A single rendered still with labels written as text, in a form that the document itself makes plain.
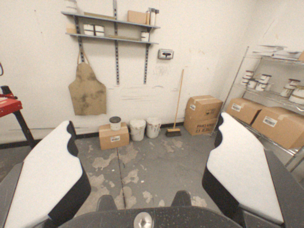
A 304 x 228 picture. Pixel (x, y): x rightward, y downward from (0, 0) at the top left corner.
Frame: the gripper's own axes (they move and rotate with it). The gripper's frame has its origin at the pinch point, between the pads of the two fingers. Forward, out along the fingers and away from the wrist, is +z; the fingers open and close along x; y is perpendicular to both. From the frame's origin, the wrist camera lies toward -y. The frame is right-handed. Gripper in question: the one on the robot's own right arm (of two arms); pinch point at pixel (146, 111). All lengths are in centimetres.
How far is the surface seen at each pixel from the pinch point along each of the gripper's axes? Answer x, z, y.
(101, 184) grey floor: -72, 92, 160
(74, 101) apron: -120, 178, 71
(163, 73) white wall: 28, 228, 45
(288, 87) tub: 199, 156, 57
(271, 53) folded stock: 178, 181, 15
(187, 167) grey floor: 56, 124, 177
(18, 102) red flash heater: -132, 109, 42
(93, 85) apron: -87, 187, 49
